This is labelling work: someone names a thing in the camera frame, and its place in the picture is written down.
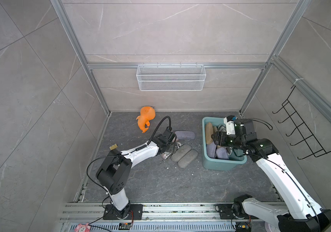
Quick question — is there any teal plastic storage box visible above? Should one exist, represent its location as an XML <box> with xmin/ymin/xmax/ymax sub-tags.
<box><xmin>202</xmin><ymin>117</ymin><xmax>247</xmax><ymax>171</ymax></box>

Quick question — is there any gold binder clip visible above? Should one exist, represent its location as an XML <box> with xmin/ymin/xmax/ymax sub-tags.
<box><xmin>109</xmin><ymin>144</ymin><xmax>118</xmax><ymax>150</ymax></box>

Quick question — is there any newspaper print case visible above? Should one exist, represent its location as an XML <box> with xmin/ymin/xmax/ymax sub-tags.
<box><xmin>217</xmin><ymin>124</ymin><xmax>226</xmax><ymax>132</ymax></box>

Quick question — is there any pink toy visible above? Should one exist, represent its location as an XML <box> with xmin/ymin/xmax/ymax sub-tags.
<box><xmin>74</xmin><ymin>223</ymin><xmax>91</xmax><ymax>232</ymax></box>

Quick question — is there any purple fabric case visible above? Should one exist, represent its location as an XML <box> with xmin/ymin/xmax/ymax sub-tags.
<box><xmin>215</xmin><ymin>147</ymin><xmax>231</xmax><ymax>160</ymax></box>
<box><xmin>175</xmin><ymin>130</ymin><xmax>196</xmax><ymax>140</ymax></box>
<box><xmin>206</xmin><ymin>142</ymin><xmax>216</xmax><ymax>159</ymax></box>

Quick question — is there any metal base rail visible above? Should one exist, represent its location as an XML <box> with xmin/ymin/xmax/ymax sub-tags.
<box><xmin>58</xmin><ymin>202</ymin><xmax>263</xmax><ymax>232</ymax></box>

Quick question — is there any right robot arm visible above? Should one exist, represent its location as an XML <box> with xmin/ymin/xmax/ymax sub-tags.
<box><xmin>211</xmin><ymin>116</ymin><xmax>331</xmax><ymax>232</ymax></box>

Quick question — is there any purple fabric case top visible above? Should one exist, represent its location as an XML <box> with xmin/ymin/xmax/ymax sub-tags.
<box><xmin>175</xmin><ymin>130</ymin><xmax>196</xmax><ymax>140</ymax></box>

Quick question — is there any orange plush whale toy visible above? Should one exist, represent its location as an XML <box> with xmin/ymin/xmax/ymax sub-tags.
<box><xmin>136</xmin><ymin>106</ymin><xmax>156</xmax><ymax>133</ymax></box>

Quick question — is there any purple fabric case bottom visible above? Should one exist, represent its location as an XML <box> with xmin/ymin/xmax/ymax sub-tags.
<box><xmin>215</xmin><ymin>147</ymin><xmax>231</xmax><ymax>160</ymax></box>

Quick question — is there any white wire mesh basket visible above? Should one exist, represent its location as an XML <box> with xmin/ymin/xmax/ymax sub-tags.
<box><xmin>136</xmin><ymin>64</ymin><xmax>206</xmax><ymax>91</ymax></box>

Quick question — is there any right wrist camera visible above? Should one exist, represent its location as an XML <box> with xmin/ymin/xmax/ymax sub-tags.
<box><xmin>224</xmin><ymin>115</ymin><xmax>237</xmax><ymax>135</ymax></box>

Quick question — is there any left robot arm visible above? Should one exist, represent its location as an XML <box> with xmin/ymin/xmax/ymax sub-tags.
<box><xmin>88</xmin><ymin>116</ymin><xmax>177</xmax><ymax>219</ymax></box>

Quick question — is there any grey fabric glasses case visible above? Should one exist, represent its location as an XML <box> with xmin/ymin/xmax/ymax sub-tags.
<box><xmin>171</xmin><ymin>144</ymin><xmax>191</xmax><ymax>162</ymax></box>

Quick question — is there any black wire hook rack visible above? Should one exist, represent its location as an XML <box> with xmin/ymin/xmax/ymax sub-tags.
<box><xmin>272</xmin><ymin>85</ymin><xmax>331</xmax><ymax>160</ymax></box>

